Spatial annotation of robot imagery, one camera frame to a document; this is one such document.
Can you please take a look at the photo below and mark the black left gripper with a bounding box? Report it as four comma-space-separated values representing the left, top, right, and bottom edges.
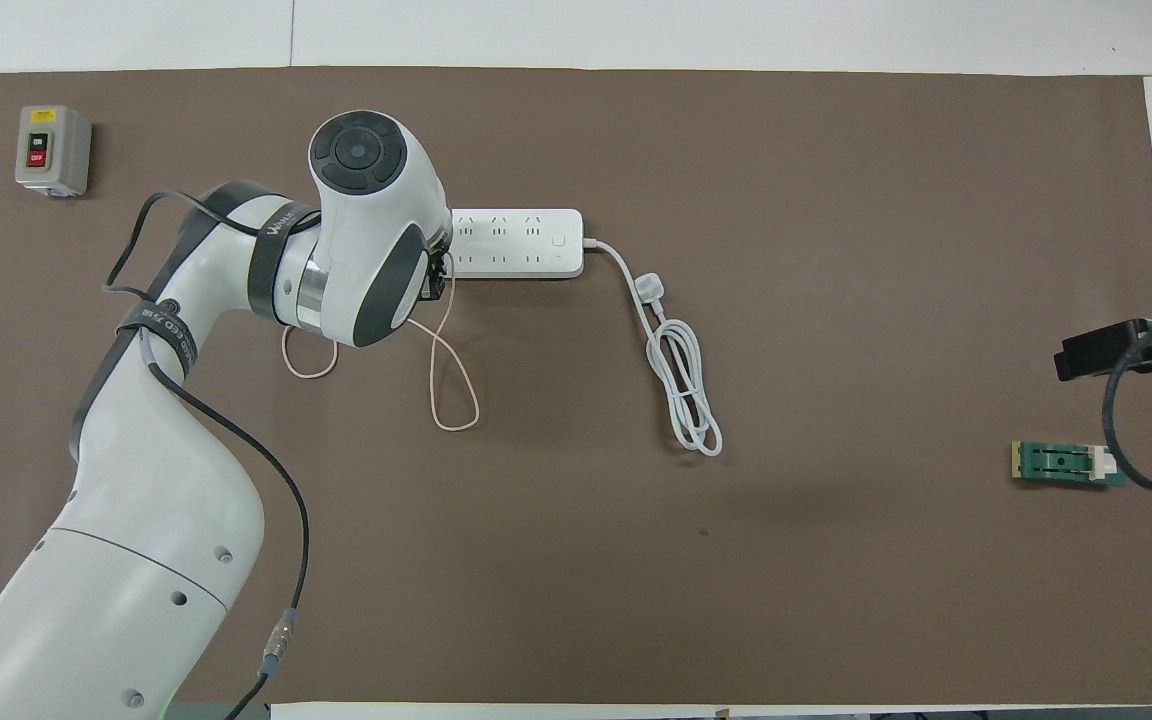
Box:
422, 228, 455, 303

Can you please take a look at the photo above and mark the pink charging cable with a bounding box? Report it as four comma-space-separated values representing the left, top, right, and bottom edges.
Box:
281, 250, 480, 433

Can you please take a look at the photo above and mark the white power strip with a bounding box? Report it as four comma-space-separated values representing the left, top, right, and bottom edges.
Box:
448, 208, 585, 279

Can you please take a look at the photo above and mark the brown table mat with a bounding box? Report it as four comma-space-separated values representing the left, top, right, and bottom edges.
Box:
0, 66, 1152, 704

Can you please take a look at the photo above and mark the green knife switch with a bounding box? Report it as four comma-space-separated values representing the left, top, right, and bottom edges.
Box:
1011, 441, 1130, 491

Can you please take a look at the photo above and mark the white power strip cord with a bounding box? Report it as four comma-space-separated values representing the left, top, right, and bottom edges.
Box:
581, 237, 724, 458

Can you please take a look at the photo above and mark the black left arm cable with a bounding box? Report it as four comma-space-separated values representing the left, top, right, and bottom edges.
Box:
101, 190, 310, 720

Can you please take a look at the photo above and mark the grey on-off switch box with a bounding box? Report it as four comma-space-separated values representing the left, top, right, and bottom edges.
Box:
15, 105, 93, 198

